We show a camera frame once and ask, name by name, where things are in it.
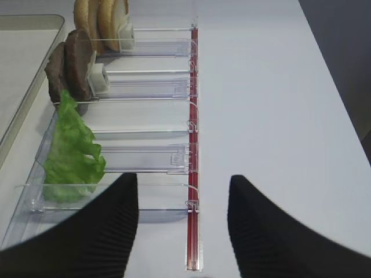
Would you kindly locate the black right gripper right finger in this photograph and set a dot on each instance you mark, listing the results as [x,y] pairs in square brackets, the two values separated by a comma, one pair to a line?
[268,242]

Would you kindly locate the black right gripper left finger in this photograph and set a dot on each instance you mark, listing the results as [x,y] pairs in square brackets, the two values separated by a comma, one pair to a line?
[94,242]

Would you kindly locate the green lettuce leaf in rack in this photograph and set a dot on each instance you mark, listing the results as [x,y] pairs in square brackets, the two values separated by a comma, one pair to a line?
[74,165]

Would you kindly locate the rear brown meat patty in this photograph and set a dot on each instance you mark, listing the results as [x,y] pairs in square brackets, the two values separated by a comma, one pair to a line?
[78,54]

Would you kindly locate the brown meat patty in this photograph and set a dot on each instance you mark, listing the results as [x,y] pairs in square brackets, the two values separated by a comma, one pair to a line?
[56,74]
[78,54]

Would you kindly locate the front brown meat patty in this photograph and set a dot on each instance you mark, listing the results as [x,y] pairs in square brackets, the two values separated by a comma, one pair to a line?
[56,74]

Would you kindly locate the clear right acrylic rack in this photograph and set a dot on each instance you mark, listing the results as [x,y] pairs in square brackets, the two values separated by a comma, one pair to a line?
[140,121]

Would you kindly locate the white paper tray liner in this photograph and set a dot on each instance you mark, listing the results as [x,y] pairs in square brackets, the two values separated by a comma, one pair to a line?
[22,53]

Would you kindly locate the cream metal serving tray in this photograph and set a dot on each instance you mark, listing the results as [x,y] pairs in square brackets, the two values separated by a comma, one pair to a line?
[29,22]

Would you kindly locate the rear tan bun half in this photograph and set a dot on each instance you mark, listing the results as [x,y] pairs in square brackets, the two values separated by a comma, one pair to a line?
[112,16]

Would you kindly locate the tan bun half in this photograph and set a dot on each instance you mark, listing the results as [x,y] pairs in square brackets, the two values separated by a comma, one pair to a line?
[112,16]
[85,16]

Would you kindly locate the front tan bun half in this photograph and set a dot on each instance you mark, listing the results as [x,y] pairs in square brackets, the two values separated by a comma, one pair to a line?
[85,16]

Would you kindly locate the red rail strip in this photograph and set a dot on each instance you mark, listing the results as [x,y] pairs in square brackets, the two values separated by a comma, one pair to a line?
[193,253]

